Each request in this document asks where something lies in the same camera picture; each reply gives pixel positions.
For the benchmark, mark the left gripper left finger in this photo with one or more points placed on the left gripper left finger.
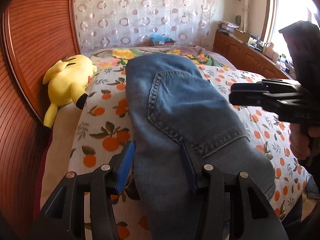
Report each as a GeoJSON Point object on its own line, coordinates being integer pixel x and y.
{"type": "Point", "coordinates": [63, 214]}

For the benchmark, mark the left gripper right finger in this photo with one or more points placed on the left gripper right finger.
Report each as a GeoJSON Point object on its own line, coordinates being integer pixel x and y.
{"type": "Point", "coordinates": [251, 215]}

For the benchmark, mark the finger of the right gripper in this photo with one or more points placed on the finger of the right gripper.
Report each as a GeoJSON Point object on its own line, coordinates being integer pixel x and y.
{"type": "Point", "coordinates": [267, 101]}
{"type": "Point", "coordinates": [271, 86]}

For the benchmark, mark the blue denim jeans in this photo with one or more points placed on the blue denim jeans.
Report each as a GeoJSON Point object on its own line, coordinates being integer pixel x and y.
{"type": "Point", "coordinates": [169, 102]}

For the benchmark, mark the right hand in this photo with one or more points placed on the right hand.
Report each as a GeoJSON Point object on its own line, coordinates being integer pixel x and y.
{"type": "Point", "coordinates": [299, 142]}

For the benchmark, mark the wooden side cabinet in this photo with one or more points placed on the wooden side cabinet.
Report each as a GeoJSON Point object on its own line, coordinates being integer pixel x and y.
{"type": "Point", "coordinates": [245, 58]}

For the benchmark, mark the cardboard box on cabinet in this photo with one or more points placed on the cardboard box on cabinet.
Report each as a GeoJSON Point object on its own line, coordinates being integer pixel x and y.
{"type": "Point", "coordinates": [241, 36]}

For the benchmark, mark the window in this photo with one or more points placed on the window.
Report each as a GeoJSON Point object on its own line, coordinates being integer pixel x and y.
{"type": "Point", "coordinates": [280, 14]}

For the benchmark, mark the stack of papers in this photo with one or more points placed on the stack of papers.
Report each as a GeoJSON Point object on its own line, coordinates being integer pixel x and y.
{"type": "Point", "coordinates": [227, 26]}

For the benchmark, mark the box with blue cloth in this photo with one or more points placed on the box with blue cloth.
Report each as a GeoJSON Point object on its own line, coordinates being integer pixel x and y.
{"type": "Point", "coordinates": [159, 40]}

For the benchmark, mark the yellow Pikachu plush toy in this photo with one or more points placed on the yellow Pikachu plush toy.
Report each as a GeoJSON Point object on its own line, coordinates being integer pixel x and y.
{"type": "Point", "coordinates": [67, 81]}

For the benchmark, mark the circle pattern sheer curtain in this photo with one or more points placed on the circle pattern sheer curtain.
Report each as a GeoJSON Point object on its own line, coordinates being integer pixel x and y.
{"type": "Point", "coordinates": [130, 23]}

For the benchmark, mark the wooden headboard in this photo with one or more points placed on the wooden headboard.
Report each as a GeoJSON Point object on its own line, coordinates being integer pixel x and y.
{"type": "Point", "coordinates": [34, 35]}

